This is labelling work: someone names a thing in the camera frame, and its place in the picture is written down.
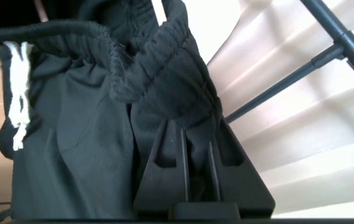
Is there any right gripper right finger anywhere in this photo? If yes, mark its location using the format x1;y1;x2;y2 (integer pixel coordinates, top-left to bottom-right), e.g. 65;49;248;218
207;118;276;219

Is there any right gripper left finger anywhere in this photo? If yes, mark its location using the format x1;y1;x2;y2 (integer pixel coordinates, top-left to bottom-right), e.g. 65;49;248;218
132;119;190;219

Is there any black garment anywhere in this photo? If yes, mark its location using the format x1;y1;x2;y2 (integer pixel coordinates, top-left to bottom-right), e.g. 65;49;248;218
0;0;224;220

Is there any pink clothes hanger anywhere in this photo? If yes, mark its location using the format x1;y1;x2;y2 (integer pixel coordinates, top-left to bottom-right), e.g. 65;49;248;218
33;0;49;23

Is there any black clothes rack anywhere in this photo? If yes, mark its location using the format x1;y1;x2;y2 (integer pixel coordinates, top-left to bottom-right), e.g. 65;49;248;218
225;0;354;124

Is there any beige curtain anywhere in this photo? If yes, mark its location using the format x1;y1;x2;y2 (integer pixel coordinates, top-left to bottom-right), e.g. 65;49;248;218
206;0;354;219

